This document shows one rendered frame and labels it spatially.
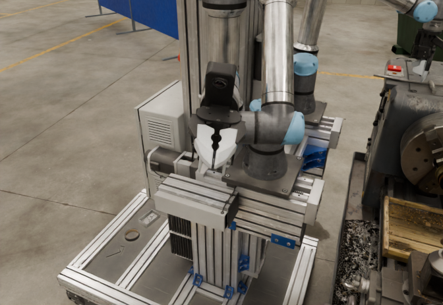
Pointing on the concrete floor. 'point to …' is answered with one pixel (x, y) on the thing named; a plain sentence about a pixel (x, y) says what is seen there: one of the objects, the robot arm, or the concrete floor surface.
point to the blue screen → (140, 0)
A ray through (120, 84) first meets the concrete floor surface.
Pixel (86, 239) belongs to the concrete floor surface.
